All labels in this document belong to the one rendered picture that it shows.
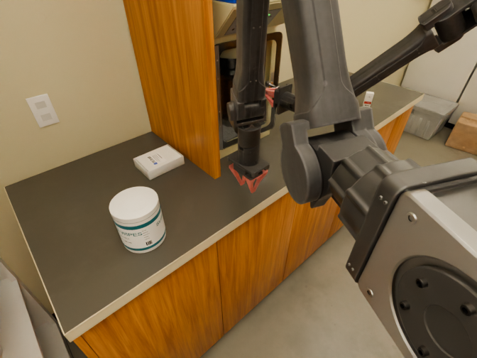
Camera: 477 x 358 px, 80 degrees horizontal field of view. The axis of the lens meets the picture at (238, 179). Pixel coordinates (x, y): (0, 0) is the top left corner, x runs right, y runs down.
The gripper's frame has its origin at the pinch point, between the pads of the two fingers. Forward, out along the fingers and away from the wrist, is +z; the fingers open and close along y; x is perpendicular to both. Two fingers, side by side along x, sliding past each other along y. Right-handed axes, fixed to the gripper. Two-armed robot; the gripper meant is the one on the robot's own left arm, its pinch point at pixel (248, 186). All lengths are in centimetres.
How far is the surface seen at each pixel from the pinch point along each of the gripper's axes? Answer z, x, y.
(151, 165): 11.7, 9.6, 43.2
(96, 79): -13, 10, 76
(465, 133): 89, -288, -10
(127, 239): 9.9, 32.5, 13.9
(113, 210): 1.1, 32.5, 17.3
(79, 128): 4, 23, 76
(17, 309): 60, 72, 57
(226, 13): -39.0, -13.9, 24.3
